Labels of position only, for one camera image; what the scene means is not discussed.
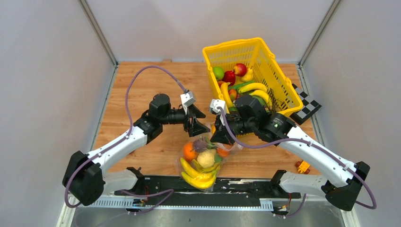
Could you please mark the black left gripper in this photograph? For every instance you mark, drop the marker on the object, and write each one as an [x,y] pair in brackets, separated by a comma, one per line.
[196,128]

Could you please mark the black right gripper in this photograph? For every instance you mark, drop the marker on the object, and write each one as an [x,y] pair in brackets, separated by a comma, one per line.
[221,134]

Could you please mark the small orange pumpkin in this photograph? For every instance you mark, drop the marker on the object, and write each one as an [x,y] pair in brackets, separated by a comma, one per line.
[224,150]

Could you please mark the dark purple passion fruit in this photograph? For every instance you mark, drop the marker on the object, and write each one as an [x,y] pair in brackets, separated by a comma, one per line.
[200,145]

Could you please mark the beige lemon fruit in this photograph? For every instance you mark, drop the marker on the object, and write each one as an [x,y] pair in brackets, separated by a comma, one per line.
[206,159]

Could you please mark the orange fruit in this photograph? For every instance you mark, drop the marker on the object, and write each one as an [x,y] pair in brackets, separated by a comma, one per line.
[189,152]

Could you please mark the clear zip top bag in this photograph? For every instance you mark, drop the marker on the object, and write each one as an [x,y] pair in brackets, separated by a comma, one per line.
[236,148]

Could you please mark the yellow banana bunch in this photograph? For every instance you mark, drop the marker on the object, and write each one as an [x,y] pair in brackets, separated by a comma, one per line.
[201,181]

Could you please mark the yellow plastic basket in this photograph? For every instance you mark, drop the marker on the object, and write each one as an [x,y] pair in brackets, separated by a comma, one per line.
[255,54]

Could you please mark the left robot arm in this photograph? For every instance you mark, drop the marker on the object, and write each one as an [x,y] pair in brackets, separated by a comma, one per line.
[87,177]

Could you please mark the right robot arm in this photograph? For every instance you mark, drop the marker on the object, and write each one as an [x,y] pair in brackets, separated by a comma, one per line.
[339,180]

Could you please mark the small red peach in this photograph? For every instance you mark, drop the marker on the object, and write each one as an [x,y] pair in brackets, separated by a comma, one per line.
[232,94]

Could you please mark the green cucumber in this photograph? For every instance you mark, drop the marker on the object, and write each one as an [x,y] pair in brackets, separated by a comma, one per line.
[238,86]

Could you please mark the green apple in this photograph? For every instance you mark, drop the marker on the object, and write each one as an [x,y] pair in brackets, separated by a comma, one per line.
[218,73]

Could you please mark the red apple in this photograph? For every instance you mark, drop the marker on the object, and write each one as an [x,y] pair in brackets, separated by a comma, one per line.
[240,69]
[229,77]

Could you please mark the yellow pear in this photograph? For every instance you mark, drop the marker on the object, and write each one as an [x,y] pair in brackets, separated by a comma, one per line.
[248,76]

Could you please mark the yellow orange toy block car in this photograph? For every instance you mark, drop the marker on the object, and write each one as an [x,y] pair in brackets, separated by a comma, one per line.
[302,167]

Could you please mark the checkerboard calibration board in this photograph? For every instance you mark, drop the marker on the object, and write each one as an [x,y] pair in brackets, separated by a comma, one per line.
[310,107]

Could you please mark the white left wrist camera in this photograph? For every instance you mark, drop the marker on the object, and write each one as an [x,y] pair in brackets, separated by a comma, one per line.
[187,99]

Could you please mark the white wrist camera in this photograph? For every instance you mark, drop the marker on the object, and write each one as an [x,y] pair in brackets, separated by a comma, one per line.
[187,99]
[219,107]

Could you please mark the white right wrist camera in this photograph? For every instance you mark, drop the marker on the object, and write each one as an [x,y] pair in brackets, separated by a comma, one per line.
[219,107]

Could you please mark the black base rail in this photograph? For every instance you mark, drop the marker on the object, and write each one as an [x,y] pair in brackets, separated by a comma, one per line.
[225,193]

